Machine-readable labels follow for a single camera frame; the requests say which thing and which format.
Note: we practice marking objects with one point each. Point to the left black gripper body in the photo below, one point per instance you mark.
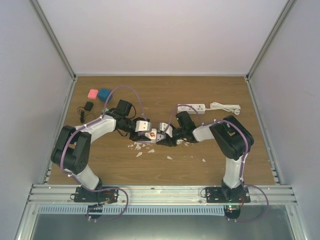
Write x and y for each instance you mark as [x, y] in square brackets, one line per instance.
[127, 123]

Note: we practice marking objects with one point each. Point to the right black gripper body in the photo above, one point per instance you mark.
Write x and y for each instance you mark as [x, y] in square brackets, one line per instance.
[182, 132]

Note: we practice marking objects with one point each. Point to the white cartoon cube adapter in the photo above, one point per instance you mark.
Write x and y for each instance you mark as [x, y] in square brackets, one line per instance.
[154, 136]

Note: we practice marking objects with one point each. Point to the blue cube plug adapter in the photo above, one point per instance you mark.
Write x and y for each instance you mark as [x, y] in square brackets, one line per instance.
[103, 94]

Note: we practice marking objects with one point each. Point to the pink cube plug adapter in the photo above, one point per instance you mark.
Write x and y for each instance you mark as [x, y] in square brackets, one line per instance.
[93, 94]

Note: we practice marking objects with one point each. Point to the purple power strip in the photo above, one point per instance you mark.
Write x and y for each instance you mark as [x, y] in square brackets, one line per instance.
[145, 142]

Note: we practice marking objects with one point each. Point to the white USB power strip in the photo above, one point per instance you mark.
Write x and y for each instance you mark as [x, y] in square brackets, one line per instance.
[199, 108]

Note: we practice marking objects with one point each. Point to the black plug adapter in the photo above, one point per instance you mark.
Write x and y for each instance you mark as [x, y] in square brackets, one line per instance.
[88, 106]

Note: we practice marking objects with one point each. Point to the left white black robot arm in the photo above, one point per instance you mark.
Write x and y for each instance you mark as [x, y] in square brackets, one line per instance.
[72, 148]

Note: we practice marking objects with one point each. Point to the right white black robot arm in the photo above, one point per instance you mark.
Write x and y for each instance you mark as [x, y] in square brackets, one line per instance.
[233, 139]

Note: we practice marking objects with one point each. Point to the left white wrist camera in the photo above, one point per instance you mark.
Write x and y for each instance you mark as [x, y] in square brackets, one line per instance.
[143, 126]

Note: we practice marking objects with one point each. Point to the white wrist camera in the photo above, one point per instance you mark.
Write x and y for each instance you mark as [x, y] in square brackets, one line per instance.
[143, 126]
[166, 128]

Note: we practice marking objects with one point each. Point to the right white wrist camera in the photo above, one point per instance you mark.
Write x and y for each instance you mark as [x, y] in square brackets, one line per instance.
[166, 128]

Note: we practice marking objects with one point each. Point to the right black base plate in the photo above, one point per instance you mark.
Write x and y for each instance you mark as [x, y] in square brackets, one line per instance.
[215, 195]

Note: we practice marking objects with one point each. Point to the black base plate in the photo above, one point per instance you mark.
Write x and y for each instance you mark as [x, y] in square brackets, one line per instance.
[82, 195]
[215, 195]

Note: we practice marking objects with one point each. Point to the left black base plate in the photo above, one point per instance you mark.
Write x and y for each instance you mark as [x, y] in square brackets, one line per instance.
[82, 195]

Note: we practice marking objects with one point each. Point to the aluminium front rail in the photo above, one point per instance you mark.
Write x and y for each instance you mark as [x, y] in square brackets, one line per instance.
[171, 195]

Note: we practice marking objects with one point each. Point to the grey slotted cable duct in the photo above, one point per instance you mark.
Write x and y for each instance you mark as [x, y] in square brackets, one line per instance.
[134, 210]

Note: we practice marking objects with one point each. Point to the left aluminium corner post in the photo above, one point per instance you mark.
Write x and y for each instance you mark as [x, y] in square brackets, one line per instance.
[52, 36]

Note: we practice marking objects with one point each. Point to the aluminium corner post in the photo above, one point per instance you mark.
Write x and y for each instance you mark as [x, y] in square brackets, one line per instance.
[52, 36]
[288, 6]

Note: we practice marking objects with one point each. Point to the right aluminium corner post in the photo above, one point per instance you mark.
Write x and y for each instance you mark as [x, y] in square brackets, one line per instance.
[288, 6]

